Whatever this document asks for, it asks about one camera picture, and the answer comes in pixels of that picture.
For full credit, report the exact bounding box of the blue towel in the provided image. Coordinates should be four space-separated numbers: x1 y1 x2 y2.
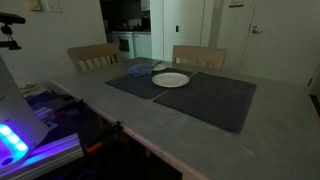
127 63 154 77

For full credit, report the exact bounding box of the large white plate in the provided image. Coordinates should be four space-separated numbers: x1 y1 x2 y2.
151 72 191 89

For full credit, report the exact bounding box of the small white plate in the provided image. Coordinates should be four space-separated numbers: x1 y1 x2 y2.
151 63 169 72

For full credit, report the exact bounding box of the metal spoon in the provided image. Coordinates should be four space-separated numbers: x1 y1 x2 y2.
150 60 164 70

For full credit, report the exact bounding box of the dark placemat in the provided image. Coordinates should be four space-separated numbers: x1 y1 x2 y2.
152 71 258 135
104 66 195 100

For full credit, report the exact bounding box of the white kitchen cabinet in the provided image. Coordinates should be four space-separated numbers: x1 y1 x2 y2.
133 32 153 59

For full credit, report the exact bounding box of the wooden slat-back chair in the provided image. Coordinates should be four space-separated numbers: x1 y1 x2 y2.
66 42 121 73
171 45 228 72

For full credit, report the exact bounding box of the white kitchen oven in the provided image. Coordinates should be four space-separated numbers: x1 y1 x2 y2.
111 31 136 60

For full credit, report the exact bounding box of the white door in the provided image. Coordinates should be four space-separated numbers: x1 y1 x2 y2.
239 0 320 86

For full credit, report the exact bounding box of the black clamp orange handle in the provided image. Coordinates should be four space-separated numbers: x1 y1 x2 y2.
82 120 124 155

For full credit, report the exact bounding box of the metal door handle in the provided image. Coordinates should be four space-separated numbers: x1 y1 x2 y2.
250 25 264 35

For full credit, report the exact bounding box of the aluminium frame rail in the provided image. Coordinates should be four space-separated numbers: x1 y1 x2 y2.
0 132 84 180

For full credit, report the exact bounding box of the white light switch plate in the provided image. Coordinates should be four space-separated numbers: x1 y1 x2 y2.
44 0 63 14

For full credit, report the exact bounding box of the beige wall thermostat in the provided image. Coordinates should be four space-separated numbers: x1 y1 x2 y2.
26 0 43 12

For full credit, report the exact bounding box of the black camera on mount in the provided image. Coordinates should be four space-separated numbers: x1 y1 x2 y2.
0 12 27 51

